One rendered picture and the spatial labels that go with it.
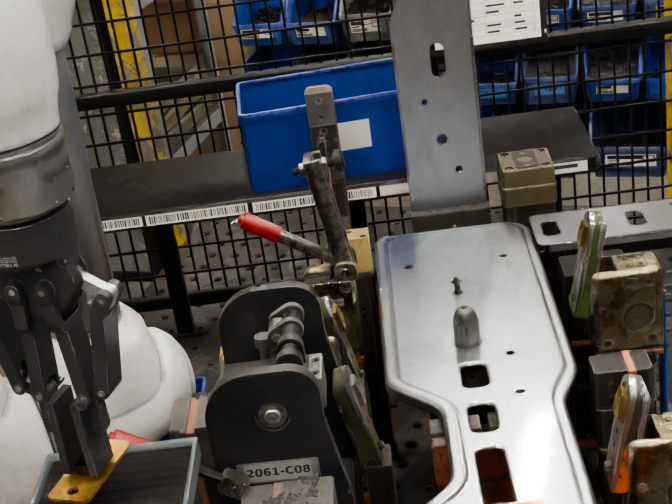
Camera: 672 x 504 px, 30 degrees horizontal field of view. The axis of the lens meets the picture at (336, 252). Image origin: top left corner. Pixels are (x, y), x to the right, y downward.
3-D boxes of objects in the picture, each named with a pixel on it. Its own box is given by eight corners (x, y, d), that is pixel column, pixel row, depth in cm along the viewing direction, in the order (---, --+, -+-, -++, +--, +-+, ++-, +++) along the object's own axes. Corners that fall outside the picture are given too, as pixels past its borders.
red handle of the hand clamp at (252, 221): (355, 266, 160) (241, 218, 157) (347, 280, 161) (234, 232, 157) (354, 251, 163) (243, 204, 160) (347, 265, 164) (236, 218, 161)
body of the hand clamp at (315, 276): (386, 501, 175) (354, 280, 160) (337, 506, 175) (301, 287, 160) (384, 475, 180) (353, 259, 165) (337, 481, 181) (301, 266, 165)
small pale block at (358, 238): (399, 460, 183) (368, 237, 167) (375, 463, 183) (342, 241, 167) (398, 446, 186) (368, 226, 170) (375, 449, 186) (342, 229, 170)
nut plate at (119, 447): (87, 504, 100) (84, 492, 100) (46, 501, 102) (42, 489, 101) (132, 443, 107) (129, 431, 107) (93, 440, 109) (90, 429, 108)
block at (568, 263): (646, 447, 178) (640, 273, 166) (567, 456, 179) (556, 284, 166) (631, 410, 187) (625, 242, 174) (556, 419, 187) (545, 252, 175)
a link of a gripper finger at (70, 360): (54, 263, 98) (70, 261, 97) (97, 384, 102) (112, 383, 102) (28, 287, 95) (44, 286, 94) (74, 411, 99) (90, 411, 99)
